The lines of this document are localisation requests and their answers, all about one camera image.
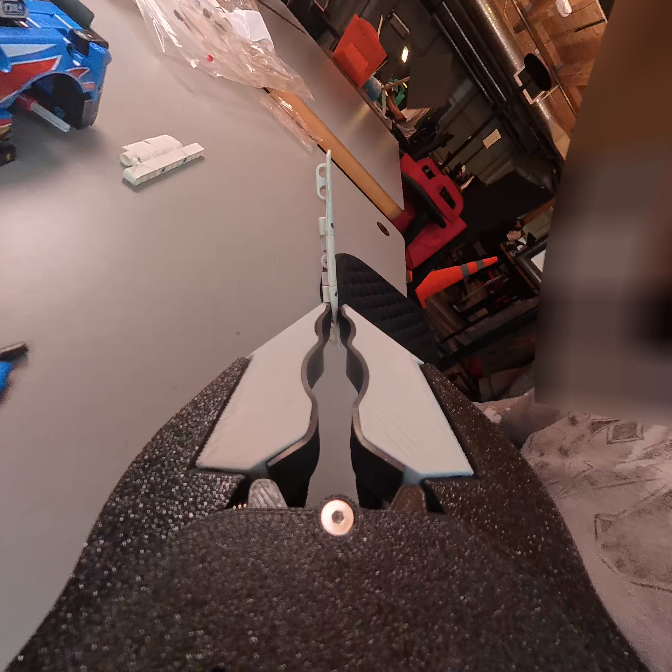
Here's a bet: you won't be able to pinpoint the white brick assembly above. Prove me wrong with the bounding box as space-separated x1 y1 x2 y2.
120 134 204 186

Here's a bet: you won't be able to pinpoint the brick-built toy race car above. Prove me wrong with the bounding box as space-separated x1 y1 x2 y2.
0 0 112 166

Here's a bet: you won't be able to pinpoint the orange traffic cone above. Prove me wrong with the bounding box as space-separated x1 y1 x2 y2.
415 256 498 310

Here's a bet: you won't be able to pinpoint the white toy panel piece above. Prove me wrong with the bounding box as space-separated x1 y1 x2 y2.
315 149 342 350

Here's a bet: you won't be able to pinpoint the clear plastic bags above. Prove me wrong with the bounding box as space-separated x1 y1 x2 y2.
134 0 326 153

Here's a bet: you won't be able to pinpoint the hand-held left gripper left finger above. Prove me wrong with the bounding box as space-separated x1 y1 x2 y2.
195 304 322 481

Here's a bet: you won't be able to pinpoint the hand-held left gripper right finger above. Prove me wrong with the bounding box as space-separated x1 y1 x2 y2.
338 306 476 481

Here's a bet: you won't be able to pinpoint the red case black handle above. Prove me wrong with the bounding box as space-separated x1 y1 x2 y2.
391 152 468 268

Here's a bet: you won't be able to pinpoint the grey desk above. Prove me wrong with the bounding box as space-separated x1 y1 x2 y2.
0 0 407 667

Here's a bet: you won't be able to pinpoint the person's grey sweatshirt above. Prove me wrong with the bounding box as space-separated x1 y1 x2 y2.
480 394 672 672

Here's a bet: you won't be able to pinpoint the red plastic bin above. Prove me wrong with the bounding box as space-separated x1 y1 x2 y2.
333 13 386 87

